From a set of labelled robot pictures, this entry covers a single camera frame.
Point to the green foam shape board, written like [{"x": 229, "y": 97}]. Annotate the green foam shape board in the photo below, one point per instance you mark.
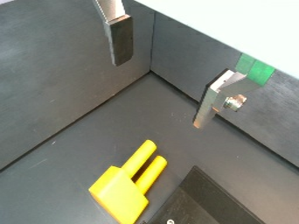
[{"x": 256, "y": 70}]

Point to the yellow three prong object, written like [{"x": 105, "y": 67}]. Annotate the yellow three prong object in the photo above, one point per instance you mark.
[{"x": 117, "y": 193}]

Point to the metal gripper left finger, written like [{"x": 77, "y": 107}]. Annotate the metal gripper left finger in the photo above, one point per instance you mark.
[{"x": 118, "y": 29}]

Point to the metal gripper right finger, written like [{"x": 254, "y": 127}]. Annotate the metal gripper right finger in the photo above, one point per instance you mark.
[{"x": 224, "y": 94}]

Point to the black L-shaped fixture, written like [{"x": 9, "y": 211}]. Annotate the black L-shaped fixture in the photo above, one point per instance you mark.
[{"x": 201, "y": 202}]

